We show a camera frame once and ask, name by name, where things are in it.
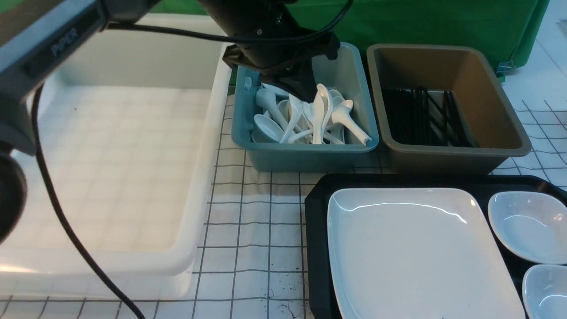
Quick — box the white ceramic soup spoon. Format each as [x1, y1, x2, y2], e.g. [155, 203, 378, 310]
[280, 93, 304, 144]

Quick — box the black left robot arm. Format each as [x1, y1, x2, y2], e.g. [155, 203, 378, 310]
[0, 0, 353, 241]

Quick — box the metal clamp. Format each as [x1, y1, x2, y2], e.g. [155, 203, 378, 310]
[495, 60, 517, 78]

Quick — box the white small bowl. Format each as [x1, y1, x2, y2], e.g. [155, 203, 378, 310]
[522, 265, 567, 319]

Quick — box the green cloth backdrop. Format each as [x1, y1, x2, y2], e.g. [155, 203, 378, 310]
[151, 0, 551, 85]

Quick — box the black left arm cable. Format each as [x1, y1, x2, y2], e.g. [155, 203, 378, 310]
[30, 0, 355, 319]

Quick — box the pile of black chopsticks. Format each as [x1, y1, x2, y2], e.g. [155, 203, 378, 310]
[381, 87, 478, 148]

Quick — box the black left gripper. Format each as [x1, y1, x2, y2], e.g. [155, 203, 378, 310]
[200, 0, 341, 103]

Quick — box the white rectangular rice plate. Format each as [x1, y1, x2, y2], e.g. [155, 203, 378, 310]
[327, 188, 526, 319]

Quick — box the black serving tray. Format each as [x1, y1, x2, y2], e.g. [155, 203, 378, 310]
[304, 173, 567, 319]

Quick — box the brown plastic bin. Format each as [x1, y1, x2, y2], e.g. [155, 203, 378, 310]
[367, 44, 532, 175]

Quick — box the pile of white spoons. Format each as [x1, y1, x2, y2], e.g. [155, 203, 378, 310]
[251, 84, 372, 146]

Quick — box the large white plastic tub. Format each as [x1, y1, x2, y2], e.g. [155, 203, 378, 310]
[0, 13, 239, 301]

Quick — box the white grid tablecloth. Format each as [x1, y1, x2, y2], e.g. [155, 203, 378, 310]
[0, 40, 567, 319]

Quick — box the white oval side dish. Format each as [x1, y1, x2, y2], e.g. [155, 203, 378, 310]
[488, 191, 567, 265]

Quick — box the blue plastic bin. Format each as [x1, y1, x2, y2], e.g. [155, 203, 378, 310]
[231, 42, 379, 173]

